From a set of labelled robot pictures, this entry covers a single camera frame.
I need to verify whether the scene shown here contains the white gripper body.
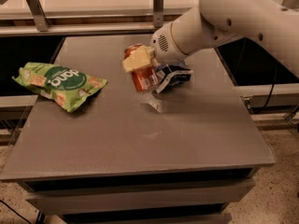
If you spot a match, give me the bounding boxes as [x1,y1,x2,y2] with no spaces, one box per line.
[150,22,186,62]

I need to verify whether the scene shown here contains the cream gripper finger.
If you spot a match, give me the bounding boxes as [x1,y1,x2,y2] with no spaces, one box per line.
[122,45,155,73]

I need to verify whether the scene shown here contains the red coke can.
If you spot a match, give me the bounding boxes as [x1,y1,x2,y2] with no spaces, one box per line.
[129,58,159,92]

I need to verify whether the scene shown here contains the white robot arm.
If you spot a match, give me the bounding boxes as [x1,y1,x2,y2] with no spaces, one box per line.
[122,0,299,77]

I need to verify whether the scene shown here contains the blue white chip bag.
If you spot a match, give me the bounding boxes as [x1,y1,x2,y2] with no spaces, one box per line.
[155,61,193,93]

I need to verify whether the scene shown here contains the green snack bag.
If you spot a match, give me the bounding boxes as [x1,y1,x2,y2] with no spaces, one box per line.
[12,63,107,113]

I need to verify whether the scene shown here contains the grey cabinet drawer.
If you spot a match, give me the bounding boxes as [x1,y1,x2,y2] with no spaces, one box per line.
[26,178,255,215]

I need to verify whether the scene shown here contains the middle metal bracket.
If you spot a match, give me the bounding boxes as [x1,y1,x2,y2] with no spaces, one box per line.
[153,0,164,28]

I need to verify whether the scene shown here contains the metal bracket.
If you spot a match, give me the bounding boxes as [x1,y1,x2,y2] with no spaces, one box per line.
[153,0,164,28]
[25,0,49,32]

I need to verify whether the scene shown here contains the metal rail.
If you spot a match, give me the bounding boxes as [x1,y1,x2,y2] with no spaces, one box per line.
[0,20,176,37]

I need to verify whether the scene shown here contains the black cable at back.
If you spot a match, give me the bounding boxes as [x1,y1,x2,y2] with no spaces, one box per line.
[255,63,278,114]

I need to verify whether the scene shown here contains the left metal bracket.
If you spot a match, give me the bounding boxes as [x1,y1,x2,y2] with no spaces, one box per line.
[25,0,49,32]

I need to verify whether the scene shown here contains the black cable on floor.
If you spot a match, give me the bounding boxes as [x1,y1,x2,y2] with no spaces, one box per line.
[0,199,32,224]

